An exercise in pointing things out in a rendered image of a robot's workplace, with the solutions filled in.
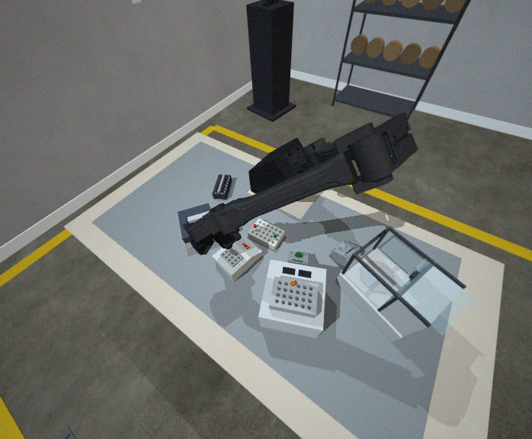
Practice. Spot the white tube rack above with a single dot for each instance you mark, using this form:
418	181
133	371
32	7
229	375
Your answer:
265	234

